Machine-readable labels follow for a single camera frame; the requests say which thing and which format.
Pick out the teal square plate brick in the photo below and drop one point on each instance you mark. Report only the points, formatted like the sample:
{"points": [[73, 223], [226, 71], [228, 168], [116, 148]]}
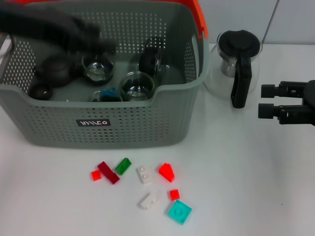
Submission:
{"points": [[179, 212]]}

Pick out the blue square plate brick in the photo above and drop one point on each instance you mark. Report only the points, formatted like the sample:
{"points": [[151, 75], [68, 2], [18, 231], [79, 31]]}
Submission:
{"points": [[109, 93]]}

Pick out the grey perforated storage bin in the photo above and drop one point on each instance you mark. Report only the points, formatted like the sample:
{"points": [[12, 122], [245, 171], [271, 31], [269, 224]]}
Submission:
{"points": [[147, 123]]}

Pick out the dark clay teapot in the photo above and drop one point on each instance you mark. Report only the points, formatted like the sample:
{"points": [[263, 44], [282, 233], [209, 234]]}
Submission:
{"points": [[55, 71]]}

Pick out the red sloped brick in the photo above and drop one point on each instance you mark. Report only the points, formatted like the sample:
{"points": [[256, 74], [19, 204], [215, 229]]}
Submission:
{"points": [[167, 172]]}

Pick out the dark clay small teacup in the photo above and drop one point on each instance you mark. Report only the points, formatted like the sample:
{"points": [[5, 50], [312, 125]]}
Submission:
{"points": [[39, 92]]}

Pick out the dark red long brick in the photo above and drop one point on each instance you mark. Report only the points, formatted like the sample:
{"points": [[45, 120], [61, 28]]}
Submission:
{"points": [[108, 172]]}

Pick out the small red brick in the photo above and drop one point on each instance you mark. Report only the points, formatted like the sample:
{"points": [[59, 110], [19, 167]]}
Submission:
{"points": [[174, 194], [95, 175]]}

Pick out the white two-stud brick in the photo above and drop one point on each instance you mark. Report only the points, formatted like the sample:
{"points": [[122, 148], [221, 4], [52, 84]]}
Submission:
{"points": [[144, 175]]}

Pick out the glass teacup with black holder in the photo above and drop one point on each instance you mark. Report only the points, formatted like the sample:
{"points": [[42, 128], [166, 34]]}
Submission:
{"points": [[136, 86], [150, 61], [98, 71], [98, 97]]}

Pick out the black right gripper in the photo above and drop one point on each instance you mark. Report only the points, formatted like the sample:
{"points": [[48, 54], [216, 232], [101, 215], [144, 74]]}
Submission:
{"points": [[311, 103]]}

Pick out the glass pot with black lid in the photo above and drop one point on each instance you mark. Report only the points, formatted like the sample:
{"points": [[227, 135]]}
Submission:
{"points": [[242, 71]]}

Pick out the green brick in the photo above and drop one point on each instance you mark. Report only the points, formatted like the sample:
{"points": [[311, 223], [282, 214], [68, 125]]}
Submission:
{"points": [[123, 166]]}

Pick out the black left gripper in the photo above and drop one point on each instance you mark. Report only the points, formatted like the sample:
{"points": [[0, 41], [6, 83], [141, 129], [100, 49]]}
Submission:
{"points": [[37, 24]]}

